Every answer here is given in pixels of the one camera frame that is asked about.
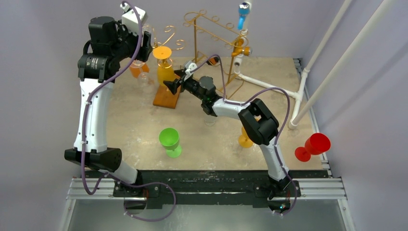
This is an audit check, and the gold rectangular wire rack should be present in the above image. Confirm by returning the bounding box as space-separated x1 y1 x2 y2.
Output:
183 10 250 99

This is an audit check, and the red plastic goblet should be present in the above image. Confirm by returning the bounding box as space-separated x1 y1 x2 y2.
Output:
294 133 331 162

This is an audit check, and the purple cable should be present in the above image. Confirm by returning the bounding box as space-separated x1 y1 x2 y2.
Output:
79 0 177 222
194 54 299 217

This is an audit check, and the tall clear flute glass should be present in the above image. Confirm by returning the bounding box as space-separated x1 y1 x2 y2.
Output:
142 24 155 38

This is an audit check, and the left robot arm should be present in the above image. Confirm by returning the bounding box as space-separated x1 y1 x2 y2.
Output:
64 16 153 197

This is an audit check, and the orange pipe fitting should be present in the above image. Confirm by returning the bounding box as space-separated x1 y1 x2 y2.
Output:
231 36 252 57

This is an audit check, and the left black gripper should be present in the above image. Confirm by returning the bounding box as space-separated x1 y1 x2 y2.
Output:
111 20 152 62

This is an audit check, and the yellow goblet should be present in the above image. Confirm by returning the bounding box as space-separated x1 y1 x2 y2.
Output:
153 46 176 87
238 127 254 148

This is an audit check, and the clear glass front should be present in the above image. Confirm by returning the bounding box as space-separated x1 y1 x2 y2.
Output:
136 73 155 93

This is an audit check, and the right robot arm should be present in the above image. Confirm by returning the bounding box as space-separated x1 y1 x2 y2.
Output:
164 68 291 196

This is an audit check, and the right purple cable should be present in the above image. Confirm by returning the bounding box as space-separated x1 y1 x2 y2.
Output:
194 54 299 217

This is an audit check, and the yellow goblet front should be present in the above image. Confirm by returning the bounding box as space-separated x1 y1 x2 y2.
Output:
238 127 254 148

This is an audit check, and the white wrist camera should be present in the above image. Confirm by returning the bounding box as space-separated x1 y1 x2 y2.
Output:
184 61 197 80
120 3 148 36

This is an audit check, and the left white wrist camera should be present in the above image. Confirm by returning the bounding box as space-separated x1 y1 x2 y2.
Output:
120 3 148 36

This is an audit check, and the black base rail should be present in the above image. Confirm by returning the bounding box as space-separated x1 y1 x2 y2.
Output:
67 170 346 211

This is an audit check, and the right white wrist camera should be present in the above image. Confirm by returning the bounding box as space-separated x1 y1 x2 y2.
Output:
184 61 197 80

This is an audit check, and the orange plastic goblet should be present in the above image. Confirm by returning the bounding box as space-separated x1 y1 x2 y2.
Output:
129 60 150 78

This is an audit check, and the small orange black object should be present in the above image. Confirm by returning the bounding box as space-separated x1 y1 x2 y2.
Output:
206 56 219 66

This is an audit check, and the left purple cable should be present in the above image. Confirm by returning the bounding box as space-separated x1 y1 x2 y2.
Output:
79 0 177 222

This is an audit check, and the white pvc pipe frame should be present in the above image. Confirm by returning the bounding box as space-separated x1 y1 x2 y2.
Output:
234 0 397 128

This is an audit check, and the green plastic goblet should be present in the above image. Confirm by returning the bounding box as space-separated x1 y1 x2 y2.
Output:
159 128 182 158

